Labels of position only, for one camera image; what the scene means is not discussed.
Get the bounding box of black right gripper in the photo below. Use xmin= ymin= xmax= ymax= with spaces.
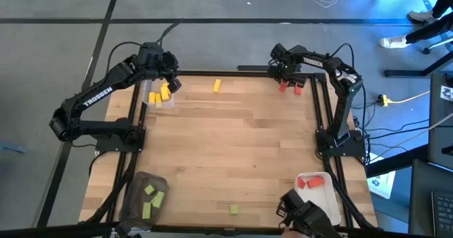
xmin=271 ymin=62 xmax=307 ymax=89

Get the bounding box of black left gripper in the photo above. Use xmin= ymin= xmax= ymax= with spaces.
xmin=157 ymin=52 xmax=183 ymax=94

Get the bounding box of clear plastic bin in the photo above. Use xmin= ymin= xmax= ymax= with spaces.
xmin=142 ymin=78 xmax=176 ymax=110

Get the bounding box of person's white shoe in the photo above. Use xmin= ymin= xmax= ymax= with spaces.
xmin=379 ymin=35 xmax=411 ymax=49
xmin=407 ymin=10 xmax=439 ymax=23

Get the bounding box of black floor stand base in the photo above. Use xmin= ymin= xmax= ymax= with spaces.
xmin=384 ymin=52 xmax=453 ymax=79

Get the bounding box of dark translucent plastic bin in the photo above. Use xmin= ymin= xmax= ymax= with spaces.
xmin=118 ymin=171 xmax=170 ymax=230

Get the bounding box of white plastic bin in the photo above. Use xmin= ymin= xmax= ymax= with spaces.
xmin=293 ymin=171 xmax=343 ymax=227

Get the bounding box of black diagonal bar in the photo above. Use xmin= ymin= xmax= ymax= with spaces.
xmin=365 ymin=144 xmax=430 ymax=179

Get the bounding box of black handheld device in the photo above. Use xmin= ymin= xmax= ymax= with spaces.
xmin=275 ymin=188 xmax=343 ymax=238

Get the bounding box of white printed paper sheet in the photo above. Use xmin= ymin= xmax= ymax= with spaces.
xmin=367 ymin=152 xmax=397 ymax=200

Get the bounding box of person's leg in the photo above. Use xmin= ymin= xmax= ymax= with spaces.
xmin=404 ymin=13 xmax=453 ymax=45
xmin=430 ymin=0 xmax=453 ymax=19

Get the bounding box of office chair base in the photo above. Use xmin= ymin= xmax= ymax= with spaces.
xmin=422 ymin=35 xmax=453 ymax=55

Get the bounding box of black equipment case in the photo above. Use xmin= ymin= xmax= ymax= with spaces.
xmin=427 ymin=72 xmax=453 ymax=170

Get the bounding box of white marker tag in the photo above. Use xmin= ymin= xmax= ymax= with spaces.
xmin=440 ymin=84 xmax=453 ymax=103

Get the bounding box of dark desk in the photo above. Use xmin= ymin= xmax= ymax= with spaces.
xmin=408 ymin=159 xmax=453 ymax=238

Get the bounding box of black keyboard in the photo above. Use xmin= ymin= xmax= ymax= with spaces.
xmin=430 ymin=190 xmax=453 ymax=238

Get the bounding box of black aluminium table frame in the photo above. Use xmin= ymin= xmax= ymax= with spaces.
xmin=80 ymin=66 xmax=378 ymax=232

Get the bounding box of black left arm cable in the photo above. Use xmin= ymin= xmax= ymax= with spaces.
xmin=105 ymin=17 xmax=185 ymax=76

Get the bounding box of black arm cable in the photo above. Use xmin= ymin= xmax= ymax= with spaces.
xmin=105 ymin=17 xmax=185 ymax=76
xmin=327 ymin=42 xmax=355 ymax=76

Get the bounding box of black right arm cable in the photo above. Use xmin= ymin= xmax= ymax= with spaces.
xmin=327 ymin=42 xmax=355 ymax=76

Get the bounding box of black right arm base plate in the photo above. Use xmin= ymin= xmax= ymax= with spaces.
xmin=315 ymin=128 xmax=366 ymax=158

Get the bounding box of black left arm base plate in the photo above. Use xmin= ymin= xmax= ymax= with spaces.
xmin=94 ymin=125 xmax=147 ymax=154

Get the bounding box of yellow extension cord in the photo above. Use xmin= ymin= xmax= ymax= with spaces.
xmin=377 ymin=91 xmax=431 ymax=107

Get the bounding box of beige floor cable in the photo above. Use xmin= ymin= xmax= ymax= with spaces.
xmin=367 ymin=110 xmax=453 ymax=163

